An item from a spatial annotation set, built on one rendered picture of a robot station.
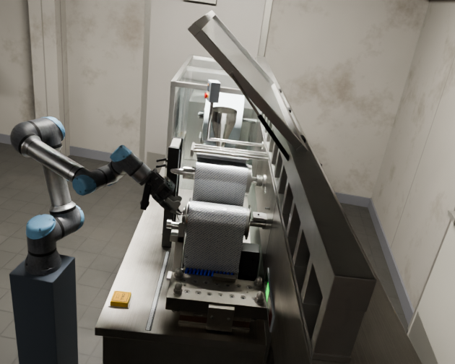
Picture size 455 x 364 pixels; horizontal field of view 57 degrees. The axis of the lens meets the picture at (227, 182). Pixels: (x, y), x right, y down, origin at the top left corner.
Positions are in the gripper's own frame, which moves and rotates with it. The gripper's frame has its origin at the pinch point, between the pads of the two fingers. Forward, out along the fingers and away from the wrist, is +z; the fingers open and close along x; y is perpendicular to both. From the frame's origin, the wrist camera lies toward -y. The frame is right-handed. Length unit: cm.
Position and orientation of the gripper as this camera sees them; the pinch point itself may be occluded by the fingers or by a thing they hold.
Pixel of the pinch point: (177, 212)
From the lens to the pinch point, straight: 174.2
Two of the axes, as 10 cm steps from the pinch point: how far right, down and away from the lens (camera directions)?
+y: 7.3, -6.2, -2.9
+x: 0.1, -4.1, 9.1
